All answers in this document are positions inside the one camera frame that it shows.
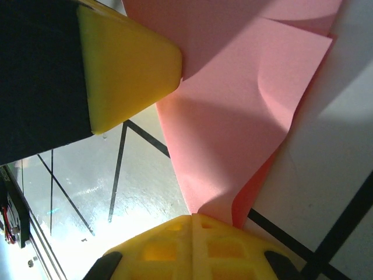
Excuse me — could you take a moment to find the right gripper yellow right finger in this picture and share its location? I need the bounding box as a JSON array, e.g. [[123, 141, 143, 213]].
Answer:
[[192, 213, 305, 280]]

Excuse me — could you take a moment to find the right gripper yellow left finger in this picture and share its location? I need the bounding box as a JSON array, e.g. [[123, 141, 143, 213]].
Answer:
[[84, 215, 194, 280]]

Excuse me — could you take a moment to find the pink paper sheet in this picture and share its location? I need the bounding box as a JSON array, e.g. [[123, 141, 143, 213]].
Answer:
[[121, 0, 344, 230]]

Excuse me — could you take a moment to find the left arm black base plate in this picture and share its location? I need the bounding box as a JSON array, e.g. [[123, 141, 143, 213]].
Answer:
[[0, 164, 33, 249]]

